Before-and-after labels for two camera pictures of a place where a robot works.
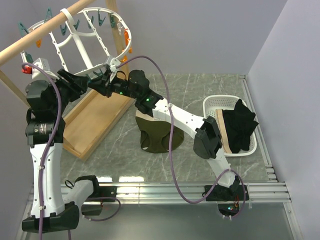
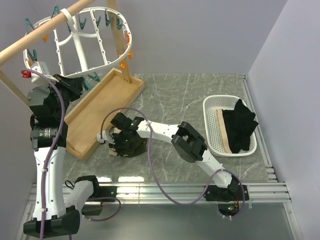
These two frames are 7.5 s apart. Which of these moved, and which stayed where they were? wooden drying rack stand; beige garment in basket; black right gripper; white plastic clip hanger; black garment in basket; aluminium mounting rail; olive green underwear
Moved: olive green underwear; white plastic clip hanger; black right gripper
Stayed: beige garment in basket; wooden drying rack stand; black garment in basket; aluminium mounting rail
